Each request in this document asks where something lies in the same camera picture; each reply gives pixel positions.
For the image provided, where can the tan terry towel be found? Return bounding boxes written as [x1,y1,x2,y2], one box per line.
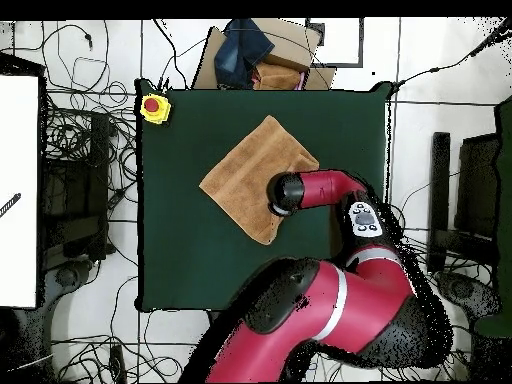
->
[198,114,320,246]

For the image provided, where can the dark green table cloth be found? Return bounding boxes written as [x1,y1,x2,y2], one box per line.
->
[134,78,393,315]

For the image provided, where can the folded tan towel in box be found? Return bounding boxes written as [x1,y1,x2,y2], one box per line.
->
[252,62,305,92]

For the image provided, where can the yellow emergency stop button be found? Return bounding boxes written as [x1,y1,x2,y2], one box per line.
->
[139,93,172,125]

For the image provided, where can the blue denim jeans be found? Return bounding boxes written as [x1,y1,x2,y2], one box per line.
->
[213,18,276,90]

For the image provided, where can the brown cardboard box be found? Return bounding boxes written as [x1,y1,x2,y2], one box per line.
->
[191,17,337,91]

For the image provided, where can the black equipment rack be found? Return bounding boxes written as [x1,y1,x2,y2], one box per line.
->
[37,111,113,269]

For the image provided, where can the black upright bar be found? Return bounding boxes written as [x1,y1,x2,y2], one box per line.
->
[426,131,451,274]

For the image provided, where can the black stand base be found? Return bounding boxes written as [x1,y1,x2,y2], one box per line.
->
[41,259,95,305]
[435,270,503,321]

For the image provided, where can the black box unit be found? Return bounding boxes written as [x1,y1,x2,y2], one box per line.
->
[455,133,501,241]

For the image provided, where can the black rectangular frame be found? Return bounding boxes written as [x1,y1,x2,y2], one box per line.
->
[305,17,364,68]

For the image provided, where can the long black cable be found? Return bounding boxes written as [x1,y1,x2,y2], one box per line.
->
[389,17,512,95]

